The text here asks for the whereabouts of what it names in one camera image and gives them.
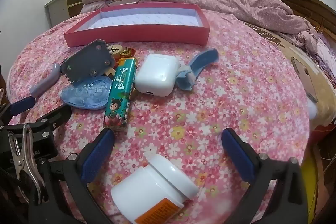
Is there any lavender plastic handle tool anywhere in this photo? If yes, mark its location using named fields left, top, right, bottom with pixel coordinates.
left=29, top=63, right=61, bottom=97

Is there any translucent blue heart-shaped case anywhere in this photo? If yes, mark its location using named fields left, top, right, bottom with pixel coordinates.
left=60, top=76, right=112, bottom=110

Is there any pink quilt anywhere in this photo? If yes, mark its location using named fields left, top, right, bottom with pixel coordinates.
left=81, top=0, right=319, bottom=54

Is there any pale green shelf cabinet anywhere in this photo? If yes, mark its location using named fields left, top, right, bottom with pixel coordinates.
left=44, top=0, right=91, bottom=29

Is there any blue plastic clip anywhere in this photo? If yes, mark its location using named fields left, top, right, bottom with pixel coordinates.
left=175, top=48, right=219, bottom=90

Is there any red charm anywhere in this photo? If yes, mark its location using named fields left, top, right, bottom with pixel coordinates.
left=120, top=47, right=136, bottom=59

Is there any grey plug adapter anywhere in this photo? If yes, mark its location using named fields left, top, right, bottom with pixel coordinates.
left=60, top=39, right=117, bottom=81

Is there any white jar with orange label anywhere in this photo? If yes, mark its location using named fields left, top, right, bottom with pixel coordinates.
left=110, top=154, right=199, bottom=224

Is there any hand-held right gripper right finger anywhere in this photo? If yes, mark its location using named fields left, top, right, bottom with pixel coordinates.
left=221, top=127, right=307, bottom=224

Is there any green cartoon lighter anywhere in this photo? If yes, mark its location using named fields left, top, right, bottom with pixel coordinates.
left=103, top=57, right=137, bottom=132

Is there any pink floral bed sheet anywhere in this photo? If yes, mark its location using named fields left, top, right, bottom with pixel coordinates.
left=8, top=7, right=313, bottom=224

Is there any white earbuds case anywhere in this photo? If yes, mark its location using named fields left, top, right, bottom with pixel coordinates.
left=134, top=53, right=181, bottom=96

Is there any smartphone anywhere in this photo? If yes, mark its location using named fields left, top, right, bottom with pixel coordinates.
left=291, top=57, right=318, bottom=103

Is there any dark wooden headboard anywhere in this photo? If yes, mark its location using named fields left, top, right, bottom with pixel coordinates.
left=269, top=0, right=336, bottom=38

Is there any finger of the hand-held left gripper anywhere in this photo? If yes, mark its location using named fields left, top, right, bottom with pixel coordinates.
left=5, top=96, right=36, bottom=122
left=35, top=104, right=72, bottom=135

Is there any red cardboard box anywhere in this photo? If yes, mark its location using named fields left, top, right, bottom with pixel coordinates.
left=64, top=2, right=210, bottom=48

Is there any metal spring clip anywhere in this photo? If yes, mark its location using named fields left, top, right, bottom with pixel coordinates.
left=8, top=124, right=46, bottom=203

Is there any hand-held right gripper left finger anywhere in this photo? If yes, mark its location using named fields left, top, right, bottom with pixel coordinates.
left=29, top=128, right=116, bottom=224

